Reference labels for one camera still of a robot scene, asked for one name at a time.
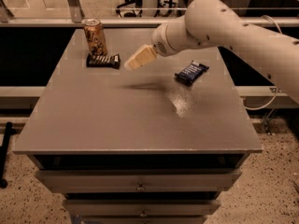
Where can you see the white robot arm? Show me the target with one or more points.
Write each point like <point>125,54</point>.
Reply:
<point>210,23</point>

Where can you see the blue snack bar wrapper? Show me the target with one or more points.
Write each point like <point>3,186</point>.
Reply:
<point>191,72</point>

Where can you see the metal railing frame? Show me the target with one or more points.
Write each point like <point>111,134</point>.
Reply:
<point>72,13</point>

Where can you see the black office chair base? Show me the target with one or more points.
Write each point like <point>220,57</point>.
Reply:
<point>148,8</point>

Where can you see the grey drawer cabinet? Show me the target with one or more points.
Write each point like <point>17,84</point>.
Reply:
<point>105,119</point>

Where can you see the orange soda can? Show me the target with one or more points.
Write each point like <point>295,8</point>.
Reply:
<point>95,36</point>

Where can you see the black chocolate bar wrapper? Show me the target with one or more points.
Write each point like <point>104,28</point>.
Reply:
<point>104,61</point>

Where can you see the black pole on floor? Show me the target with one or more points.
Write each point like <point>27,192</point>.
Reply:
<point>3,153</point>

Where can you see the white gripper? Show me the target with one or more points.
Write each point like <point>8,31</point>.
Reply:
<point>163,41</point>

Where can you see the top grey drawer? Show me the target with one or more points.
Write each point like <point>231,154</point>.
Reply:
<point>140,181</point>

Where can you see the grey drawer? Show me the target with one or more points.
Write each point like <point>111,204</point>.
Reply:
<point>140,181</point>
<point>141,208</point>

